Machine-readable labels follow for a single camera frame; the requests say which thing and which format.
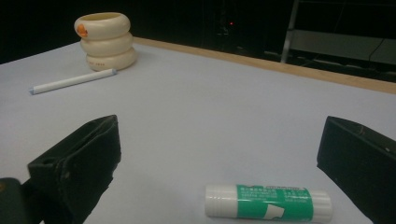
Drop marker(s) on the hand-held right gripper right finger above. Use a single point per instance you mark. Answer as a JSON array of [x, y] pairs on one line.
[[361, 161]]

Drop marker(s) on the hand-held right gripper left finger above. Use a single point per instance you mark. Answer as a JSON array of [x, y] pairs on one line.
[[77, 168]]

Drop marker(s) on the cream ringed pen holder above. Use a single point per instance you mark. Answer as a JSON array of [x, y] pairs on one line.
[[106, 46]]

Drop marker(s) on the grey metal desk frame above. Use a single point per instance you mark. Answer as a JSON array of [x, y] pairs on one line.
[[330, 45]]

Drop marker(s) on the white pen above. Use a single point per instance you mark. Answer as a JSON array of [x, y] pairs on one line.
[[71, 81]]

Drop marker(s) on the green and white glue stick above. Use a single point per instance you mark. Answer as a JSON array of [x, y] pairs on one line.
[[267, 205]]

